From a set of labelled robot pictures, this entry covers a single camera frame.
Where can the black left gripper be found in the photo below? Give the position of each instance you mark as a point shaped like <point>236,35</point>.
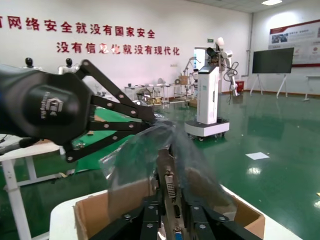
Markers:
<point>50,105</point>

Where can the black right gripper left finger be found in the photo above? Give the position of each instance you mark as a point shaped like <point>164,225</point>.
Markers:
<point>147,222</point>

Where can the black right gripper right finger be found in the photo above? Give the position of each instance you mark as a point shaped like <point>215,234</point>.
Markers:
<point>200,225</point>

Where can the graphics card with metal bracket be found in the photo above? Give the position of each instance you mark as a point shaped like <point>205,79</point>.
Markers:
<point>170,185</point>

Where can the translucent antistatic bag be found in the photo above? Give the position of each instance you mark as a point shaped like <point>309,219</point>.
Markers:
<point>195,162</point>

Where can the brown cardboard box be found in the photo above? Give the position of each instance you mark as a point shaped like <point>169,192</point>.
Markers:
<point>100,215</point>

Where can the red floor box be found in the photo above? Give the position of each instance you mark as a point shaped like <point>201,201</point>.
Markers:
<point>240,86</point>

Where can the cluttered white shelf table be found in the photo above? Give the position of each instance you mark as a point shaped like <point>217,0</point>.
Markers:
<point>160,86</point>

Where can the white humanoid robot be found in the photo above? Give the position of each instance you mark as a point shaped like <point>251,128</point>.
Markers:
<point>68,62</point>
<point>29,62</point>

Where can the white paper sheet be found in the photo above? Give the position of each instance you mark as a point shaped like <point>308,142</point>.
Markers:
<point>257,155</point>

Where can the white mobile kiosk robot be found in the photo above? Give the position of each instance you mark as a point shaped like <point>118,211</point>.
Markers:
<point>207,95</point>

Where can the green exit sign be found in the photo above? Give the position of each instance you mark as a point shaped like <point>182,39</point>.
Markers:
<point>210,39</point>

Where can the black screen on white stand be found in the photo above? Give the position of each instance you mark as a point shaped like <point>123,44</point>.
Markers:
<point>272,60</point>

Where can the white folding table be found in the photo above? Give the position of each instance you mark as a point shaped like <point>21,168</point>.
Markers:
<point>313,77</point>

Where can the rectangular ceiling light panel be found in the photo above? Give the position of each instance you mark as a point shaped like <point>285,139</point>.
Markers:
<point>271,1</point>

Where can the red-framed icon poster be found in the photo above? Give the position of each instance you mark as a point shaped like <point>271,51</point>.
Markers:
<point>300,35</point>

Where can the white table frame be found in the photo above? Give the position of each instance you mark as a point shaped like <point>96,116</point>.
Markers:
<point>11,180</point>

